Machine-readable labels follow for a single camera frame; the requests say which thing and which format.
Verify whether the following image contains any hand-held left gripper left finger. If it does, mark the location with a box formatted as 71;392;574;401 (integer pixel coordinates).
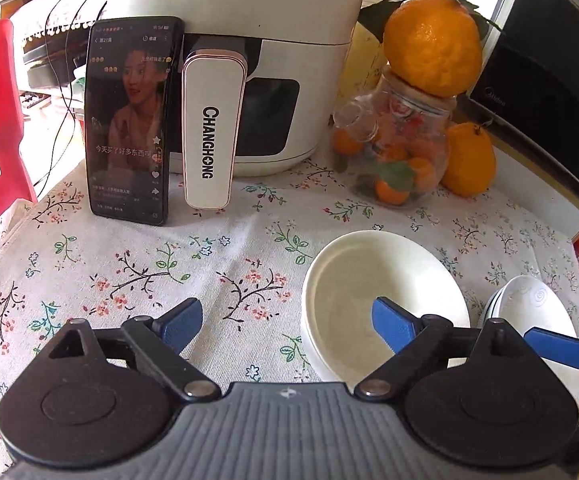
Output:
44;297;223;403

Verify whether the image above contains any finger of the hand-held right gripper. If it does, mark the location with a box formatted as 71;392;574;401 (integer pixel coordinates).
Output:
524;327;579;371

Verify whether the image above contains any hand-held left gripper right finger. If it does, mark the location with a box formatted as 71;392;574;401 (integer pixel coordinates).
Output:
353;297;539;403

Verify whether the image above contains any cream bowl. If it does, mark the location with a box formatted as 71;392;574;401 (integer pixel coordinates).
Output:
300;230;471;383

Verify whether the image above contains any white swirl-pattern plate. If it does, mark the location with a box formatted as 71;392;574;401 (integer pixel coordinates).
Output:
489;275;579;403

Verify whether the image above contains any floral tablecloth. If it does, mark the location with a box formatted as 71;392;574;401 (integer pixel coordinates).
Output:
0;150;579;461

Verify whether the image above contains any pile of small kumquats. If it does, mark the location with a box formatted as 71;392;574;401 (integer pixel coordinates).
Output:
332;125;437;206

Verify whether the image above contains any orange without leaves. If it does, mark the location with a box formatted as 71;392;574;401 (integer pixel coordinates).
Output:
442;121;497;197

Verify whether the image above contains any clear glass jar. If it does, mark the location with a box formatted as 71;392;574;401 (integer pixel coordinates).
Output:
330;71;457;209

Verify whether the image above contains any black smartphone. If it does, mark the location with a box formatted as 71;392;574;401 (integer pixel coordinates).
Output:
86;16;185;227

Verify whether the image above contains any pale yellow container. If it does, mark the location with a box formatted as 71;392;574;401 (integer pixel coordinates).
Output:
339;0;395;106

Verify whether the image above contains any large orange with leaves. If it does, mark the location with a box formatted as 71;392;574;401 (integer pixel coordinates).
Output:
359;0;505;98

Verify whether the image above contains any black microwave oven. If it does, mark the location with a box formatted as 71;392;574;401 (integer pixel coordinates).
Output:
462;0;579;206

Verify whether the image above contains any white air fryer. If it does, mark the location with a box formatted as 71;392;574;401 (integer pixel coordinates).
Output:
170;0;370;211

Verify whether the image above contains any white lace cloth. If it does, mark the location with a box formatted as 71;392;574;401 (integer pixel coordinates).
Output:
10;0;113;46

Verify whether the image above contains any black cable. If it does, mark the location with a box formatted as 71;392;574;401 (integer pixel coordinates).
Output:
32;0;115;201

